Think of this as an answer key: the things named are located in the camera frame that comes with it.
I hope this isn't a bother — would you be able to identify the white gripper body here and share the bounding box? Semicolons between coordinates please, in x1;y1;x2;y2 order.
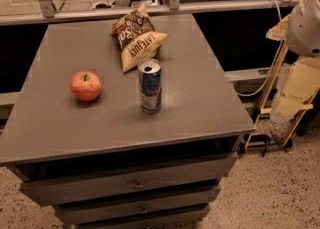
270;57;320;124

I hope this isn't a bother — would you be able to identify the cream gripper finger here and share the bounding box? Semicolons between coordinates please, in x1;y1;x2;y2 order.
275;96;313;118
266;16;289;41

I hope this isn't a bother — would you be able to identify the Red Bull can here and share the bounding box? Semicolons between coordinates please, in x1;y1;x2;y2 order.
138;59;162;114

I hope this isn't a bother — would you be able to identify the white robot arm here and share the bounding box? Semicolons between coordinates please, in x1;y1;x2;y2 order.
266;0;320;124

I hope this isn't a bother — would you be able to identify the yellow Late July chip bag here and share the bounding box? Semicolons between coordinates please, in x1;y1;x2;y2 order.
121;31;168;73

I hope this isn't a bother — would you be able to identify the grey drawer cabinet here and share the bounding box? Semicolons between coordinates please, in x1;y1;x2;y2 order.
0;13;257;229

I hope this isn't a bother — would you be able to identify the brown chip bag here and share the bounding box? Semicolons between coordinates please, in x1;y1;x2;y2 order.
111;3;155;49

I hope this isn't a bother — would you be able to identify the bottom grey drawer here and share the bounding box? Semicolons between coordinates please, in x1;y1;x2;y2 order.
77;204;210;229

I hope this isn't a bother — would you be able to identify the grey drawer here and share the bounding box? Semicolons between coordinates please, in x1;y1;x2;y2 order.
20;152;238;206
77;204;210;229
56;185;221;224

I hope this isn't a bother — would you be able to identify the red apple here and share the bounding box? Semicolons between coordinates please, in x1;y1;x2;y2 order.
70;71;102;101

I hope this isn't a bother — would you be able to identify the top grey drawer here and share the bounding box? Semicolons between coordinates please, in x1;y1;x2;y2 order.
20;152;238;206

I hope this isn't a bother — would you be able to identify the middle grey drawer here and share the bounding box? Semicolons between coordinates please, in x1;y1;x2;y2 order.
56;185;221;224

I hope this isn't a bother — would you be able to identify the white cable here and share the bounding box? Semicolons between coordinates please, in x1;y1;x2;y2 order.
233;0;285;98

